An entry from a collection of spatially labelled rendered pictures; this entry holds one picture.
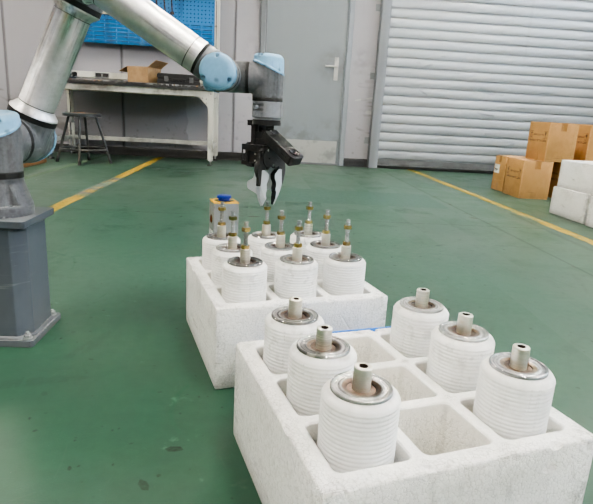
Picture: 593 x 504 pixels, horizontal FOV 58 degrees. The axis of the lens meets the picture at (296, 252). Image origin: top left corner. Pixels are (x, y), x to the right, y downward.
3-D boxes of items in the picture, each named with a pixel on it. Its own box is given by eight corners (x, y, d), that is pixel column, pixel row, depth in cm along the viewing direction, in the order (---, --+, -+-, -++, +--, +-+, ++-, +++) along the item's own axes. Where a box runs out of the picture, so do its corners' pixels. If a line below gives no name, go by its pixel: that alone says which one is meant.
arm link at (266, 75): (251, 54, 132) (285, 56, 132) (250, 100, 135) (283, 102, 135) (248, 51, 124) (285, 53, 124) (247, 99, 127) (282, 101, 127)
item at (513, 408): (493, 511, 70) (515, 388, 66) (449, 466, 79) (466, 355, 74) (549, 497, 73) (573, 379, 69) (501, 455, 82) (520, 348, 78)
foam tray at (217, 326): (214, 390, 110) (216, 308, 105) (186, 320, 145) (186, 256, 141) (380, 369, 123) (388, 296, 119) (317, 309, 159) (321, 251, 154)
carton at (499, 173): (522, 189, 482) (528, 156, 474) (535, 193, 459) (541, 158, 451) (490, 188, 480) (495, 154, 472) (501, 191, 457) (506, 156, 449)
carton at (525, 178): (547, 199, 424) (554, 161, 417) (518, 198, 423) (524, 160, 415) (529, 194, 453) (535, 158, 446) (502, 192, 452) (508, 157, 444)
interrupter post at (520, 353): (516, 374, 70) (521, 351, 69) (504, 365, 72) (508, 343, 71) (531, 371, 71) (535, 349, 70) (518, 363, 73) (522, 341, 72)
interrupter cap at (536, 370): (515, 385, 67) (516, 380, 67) (476, 359, 74) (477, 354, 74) (561, 378, 70) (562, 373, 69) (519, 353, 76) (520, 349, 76)
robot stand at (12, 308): (-51, 345, 123) (-66, 218, 115) (-11, 315, 141) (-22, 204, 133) (32, 347, 124) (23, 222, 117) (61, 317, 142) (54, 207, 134)
